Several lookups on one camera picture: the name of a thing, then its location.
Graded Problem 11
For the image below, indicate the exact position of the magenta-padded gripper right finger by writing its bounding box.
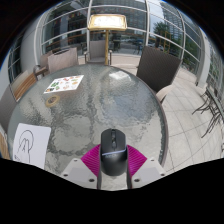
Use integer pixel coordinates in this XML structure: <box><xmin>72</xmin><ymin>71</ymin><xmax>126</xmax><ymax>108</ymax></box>
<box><xmin>126</xmin><ymin>144</ymin><xmax>167</xmax><ymax>190</ymax></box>

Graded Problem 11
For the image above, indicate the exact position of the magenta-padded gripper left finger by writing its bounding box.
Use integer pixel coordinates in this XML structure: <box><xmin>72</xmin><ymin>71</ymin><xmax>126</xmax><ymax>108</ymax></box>
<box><xmin>60</xmin><ymin>143</ymin><xmax>103</xmax><ymax>191</ymax></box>

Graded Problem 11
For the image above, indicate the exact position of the black computer mouse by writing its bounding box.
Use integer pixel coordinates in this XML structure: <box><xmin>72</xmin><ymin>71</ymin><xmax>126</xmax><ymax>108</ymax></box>
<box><xmin>99</xmin><ymin>128</ymin><xmax>129</xmax><ymax>177</ymax></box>

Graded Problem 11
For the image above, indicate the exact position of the white printed mouse pad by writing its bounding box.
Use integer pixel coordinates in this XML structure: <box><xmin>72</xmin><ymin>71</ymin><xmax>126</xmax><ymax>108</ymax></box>
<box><xmin>13</xmin><ymin>123</ymin><xmax>52</xmax><ymax>170</ymax></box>

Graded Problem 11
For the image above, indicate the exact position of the tan tape roll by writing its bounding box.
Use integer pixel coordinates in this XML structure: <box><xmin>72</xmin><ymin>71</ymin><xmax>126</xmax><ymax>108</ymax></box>
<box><xmin>45</xmin><ymin>95</ymin><xmax>61</xmax><ymax>108</ymax></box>

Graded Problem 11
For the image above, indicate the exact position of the colourful laminated menu card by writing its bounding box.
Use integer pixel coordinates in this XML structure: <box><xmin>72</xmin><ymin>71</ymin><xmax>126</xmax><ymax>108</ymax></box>
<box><xmin>43</xmin><ymin>74</ymin><xmax>85</xmax><ymax>95</ymax></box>

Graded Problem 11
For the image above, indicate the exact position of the dark metal side table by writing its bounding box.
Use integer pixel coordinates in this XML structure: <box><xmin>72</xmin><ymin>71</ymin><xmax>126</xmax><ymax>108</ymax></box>
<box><xmin>191</xmin><ymin>84</ymin><xmax>224</xmax><ymax>138</ymax></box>

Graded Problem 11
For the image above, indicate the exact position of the small white card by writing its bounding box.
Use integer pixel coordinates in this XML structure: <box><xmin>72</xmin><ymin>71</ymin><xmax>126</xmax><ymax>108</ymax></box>
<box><xmin>109</xmin><ymin>71</ymin><xmax>132</xmax><ymax>81</ymax></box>

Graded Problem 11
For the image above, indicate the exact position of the gold menu stand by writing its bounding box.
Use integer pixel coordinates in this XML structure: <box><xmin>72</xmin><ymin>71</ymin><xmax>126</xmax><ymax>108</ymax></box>
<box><xmin>87</xmin><ymin>13</ymin><xmax>128</xmax><ymax>66</ymax></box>

